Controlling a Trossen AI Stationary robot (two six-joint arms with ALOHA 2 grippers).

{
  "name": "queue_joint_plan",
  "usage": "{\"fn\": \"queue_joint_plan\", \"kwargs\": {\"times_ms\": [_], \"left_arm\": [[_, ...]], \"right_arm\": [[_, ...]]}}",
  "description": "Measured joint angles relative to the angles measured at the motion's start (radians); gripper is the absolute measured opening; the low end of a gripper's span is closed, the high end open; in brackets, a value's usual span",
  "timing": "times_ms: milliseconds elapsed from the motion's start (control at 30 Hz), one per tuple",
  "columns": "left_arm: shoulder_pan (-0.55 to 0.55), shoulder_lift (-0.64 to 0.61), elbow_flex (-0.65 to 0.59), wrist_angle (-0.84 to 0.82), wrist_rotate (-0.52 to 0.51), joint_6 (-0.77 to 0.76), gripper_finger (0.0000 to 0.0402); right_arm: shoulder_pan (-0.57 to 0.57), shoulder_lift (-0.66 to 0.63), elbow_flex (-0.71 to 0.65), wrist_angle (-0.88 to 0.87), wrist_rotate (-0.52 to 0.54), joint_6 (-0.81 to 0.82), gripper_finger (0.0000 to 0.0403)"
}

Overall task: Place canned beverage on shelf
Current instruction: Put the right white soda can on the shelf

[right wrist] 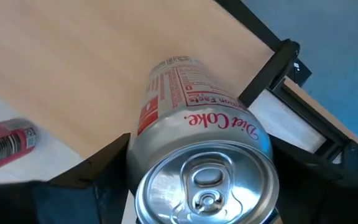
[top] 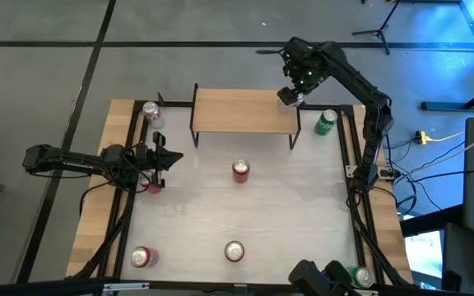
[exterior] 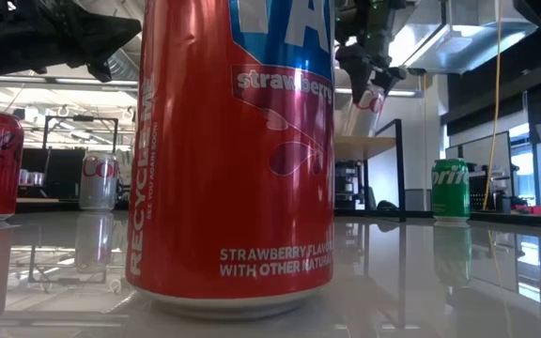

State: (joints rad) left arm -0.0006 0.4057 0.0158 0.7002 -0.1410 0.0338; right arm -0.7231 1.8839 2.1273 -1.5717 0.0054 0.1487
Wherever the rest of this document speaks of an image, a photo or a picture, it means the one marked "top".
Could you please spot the red Coke can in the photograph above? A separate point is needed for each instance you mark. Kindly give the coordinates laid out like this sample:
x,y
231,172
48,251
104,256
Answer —
x,y
154,189

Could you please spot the yellow power plug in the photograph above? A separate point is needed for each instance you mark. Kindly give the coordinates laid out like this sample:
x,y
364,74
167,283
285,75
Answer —
x,y
422,137

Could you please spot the lit monitor screen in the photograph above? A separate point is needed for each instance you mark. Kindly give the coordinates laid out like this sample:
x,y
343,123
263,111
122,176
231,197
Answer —
x,y
424,255

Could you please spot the white tabletop sheet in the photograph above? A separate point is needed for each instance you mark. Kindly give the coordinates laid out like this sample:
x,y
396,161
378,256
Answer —
x,y
241,218

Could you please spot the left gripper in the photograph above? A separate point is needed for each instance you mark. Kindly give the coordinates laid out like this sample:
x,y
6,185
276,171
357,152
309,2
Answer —
x,y
150,158

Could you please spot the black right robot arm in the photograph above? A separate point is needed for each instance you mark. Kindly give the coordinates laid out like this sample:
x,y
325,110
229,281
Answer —
x,y
356,78

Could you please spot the silver soda can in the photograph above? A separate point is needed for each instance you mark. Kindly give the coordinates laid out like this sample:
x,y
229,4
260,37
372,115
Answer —
x,y
153,113

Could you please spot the black bulky object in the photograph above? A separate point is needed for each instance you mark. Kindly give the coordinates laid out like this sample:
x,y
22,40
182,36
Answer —
x,y
307,277

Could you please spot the green Sprite can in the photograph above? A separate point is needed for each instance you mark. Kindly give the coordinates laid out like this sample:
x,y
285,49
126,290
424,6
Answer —
x,y
361,277
324,123

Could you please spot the black tripod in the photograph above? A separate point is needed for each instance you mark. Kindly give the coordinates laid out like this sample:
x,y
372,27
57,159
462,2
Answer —
x,y
381,30

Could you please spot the black aluminium table frame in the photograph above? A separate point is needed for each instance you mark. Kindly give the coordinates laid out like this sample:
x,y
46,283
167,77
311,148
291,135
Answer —
x,y
346,110

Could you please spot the red soda can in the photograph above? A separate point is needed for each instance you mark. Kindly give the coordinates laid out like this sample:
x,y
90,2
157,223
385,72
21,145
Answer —
x,y
234,251
144,257

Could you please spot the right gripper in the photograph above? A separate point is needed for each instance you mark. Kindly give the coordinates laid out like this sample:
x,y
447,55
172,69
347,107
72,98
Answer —
x,y
303,61

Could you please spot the red Fanta can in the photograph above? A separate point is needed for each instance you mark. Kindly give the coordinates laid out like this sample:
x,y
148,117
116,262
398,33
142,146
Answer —
x,y
240,172

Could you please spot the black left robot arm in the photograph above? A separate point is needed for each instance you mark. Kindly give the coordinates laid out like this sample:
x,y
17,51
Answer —
x,y
68,160

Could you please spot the wooden shelf with black frame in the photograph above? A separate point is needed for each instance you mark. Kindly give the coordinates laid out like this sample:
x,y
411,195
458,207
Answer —
x,y
241,111

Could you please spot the grey power strip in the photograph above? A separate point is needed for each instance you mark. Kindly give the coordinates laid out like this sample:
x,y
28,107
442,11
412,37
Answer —
x,y
386,172

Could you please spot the silver mounting plate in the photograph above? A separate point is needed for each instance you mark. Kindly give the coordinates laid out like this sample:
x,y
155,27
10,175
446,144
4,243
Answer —
x,y
126,287

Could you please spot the silver corner bracket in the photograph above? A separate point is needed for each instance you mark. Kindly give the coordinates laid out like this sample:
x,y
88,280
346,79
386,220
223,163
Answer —
x,y
350,171

